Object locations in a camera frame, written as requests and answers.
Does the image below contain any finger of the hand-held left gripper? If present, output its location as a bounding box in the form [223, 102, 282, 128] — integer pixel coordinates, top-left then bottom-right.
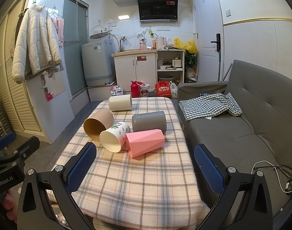
[0, 136, 40, 171]
[0, 132, 16, 158]

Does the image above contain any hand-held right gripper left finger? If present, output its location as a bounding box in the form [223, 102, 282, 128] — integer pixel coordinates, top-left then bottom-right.
[18, 142, 97, 230]

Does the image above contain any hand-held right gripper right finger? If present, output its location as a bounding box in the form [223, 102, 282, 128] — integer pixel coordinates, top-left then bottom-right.
[194, 144, 280, 230]

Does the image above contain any white leaf-print cup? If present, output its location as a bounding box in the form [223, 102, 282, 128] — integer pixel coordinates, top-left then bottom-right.
[99, 121, 131, 153]

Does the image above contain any brown plastic cup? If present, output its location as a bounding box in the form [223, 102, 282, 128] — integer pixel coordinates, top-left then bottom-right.
[83, 110, 114, 141]

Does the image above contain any pink faceted cup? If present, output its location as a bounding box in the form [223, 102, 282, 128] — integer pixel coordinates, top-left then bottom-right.
[125, 129, 165, 159]

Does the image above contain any grey plastic cup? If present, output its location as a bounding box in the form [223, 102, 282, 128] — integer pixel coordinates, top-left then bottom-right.
[132, 111, 167, 133]

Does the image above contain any cream plastic cup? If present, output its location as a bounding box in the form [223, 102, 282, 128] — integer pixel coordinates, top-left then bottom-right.
[108, 94, 133, 112]

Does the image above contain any person's left hand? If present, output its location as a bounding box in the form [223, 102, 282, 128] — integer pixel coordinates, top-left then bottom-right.
[2, 193, 17, 217]

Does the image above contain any grey sofa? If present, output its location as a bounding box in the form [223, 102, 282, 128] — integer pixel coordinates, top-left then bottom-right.
[177, 60, 292, 222]

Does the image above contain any louvered wardrobe door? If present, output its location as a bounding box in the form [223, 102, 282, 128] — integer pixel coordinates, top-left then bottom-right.
[0, 0, 42, 140]

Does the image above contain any green checked cloth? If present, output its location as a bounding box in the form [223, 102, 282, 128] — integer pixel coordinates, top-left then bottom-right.
[179, 92, 243, 121]

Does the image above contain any plaid table blanket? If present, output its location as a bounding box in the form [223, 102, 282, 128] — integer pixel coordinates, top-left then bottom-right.
[55, 97, 211, 228]

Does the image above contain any white printed packet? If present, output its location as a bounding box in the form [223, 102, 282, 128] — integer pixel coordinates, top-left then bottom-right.
[111, 85, 124, 98]

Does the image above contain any white plastic bag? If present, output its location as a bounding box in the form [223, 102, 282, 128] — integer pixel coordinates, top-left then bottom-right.
[169, 81, 179, 99]

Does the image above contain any red shopping bag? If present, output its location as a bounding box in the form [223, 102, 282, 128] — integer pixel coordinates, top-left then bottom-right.
[155, 81, 172, 98]

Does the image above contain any red thermos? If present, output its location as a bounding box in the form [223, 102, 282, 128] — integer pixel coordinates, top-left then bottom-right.
[130, 80, 141, 98]

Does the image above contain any cartoon print bin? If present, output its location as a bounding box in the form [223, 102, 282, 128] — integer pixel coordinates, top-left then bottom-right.
[138, 83, 151, 98]

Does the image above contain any grey basin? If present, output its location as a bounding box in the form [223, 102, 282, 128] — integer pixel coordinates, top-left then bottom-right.
[158, 75, 175, 83]

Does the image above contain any white puffer jacket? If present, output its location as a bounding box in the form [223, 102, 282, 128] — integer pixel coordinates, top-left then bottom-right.
[12, 3, 65, 85]

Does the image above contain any white open shelf unit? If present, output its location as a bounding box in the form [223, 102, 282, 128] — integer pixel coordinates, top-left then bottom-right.
[156, 49, 186, 92]

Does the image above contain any grey washing machine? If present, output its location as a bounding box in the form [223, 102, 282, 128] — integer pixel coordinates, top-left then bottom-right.
[81, 39, 117, 87]

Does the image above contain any white sink cabinet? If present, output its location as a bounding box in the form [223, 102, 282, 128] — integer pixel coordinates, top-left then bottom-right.
[112, 50, 159, 96]

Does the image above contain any green plant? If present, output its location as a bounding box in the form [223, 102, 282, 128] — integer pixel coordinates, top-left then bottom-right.
[184, 50, 198, 68]

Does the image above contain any frosted glass sliding door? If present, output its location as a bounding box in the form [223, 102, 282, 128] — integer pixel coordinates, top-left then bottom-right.
[63, 0, 90, 99]

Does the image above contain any pink hanging garment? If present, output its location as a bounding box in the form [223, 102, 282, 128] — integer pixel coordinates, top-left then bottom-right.
[51, 17, 65, 48]

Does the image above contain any yellow plastic bag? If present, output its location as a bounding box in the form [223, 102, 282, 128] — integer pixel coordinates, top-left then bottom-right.
[174, 38, 197, 54]

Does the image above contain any white electric kettle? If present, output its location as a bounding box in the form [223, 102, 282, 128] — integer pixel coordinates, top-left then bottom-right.
[156, 36, 167, 50]

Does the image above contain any white clothes hanger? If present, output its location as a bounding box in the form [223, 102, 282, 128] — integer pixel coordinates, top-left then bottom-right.
[90, 21, 108, 33]

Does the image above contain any white door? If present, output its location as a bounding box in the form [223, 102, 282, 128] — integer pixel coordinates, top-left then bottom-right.
[192, 0, 225, 84]

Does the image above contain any black range hood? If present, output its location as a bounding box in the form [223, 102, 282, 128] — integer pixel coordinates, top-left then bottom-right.
[135, 0, 180, 23]

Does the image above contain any white cable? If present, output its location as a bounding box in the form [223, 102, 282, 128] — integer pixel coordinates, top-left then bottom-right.
[252, 160, 290, 192]

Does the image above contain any black cable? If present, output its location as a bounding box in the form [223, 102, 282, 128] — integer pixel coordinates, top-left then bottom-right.
[274, 165, 292, 196]

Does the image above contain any black door handle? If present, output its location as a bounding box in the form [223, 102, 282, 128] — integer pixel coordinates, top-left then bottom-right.
[211, 33, 221, 52]

